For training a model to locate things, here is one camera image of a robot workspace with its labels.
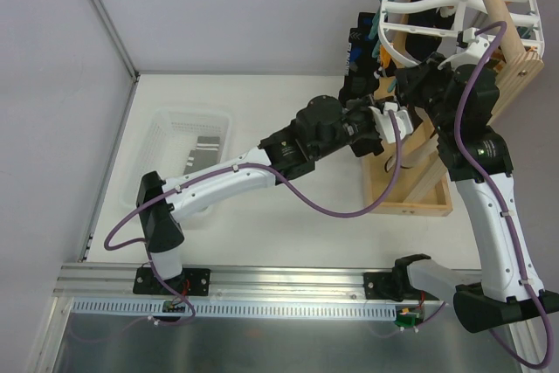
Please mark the white slotted cable duct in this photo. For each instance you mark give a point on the white slotted cable duct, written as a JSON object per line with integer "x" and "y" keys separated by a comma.
{"x": 240, "y": 309}

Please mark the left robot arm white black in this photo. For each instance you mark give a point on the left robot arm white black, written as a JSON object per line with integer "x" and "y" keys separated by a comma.
{"x": 321, "y": 128}

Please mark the aluminium mounting rail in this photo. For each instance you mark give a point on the aluminium mounting rail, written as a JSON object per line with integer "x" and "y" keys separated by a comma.
{"x": 227, "y": 283}

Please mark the white plastic laundry basket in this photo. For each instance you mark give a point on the white plastic laundry basket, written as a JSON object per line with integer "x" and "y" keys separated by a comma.
{"x": 165, "y": 143}

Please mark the white round clip hanger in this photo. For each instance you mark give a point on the white round clip hanger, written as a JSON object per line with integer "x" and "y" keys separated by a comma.
{"x": 524, "y": 25}

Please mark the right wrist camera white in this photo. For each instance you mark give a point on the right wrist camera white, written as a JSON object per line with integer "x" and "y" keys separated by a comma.
{"x": 469, "y": 51}

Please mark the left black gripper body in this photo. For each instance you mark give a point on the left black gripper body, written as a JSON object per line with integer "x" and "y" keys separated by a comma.
{"x": 369, "y": 146}

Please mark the wooden hanger stand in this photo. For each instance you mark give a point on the wooden hanger stand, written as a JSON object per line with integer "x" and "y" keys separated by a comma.
{"x": 423, "y": 190}

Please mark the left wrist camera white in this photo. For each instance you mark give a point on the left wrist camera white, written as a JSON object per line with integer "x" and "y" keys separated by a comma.
{"x": 392, "y": 122}

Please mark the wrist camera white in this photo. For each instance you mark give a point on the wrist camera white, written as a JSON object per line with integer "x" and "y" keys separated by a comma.
{"x": 392, "y": 122}
{"x": 469, "y": 51}

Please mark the black sock plain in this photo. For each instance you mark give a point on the black sock plain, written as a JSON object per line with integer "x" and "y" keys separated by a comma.
{"x": 364, "y": 67}

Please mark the grey sock white stripes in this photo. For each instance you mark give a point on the grey sock white stripes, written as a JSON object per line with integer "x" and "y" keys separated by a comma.
{"x": 204, "y": 155}

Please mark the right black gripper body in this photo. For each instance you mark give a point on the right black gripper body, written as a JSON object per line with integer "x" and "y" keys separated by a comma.
{"x": 410, "y": 80}

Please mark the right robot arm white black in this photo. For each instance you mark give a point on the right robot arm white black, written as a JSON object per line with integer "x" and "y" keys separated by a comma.
{"x": 459, "y": 103}

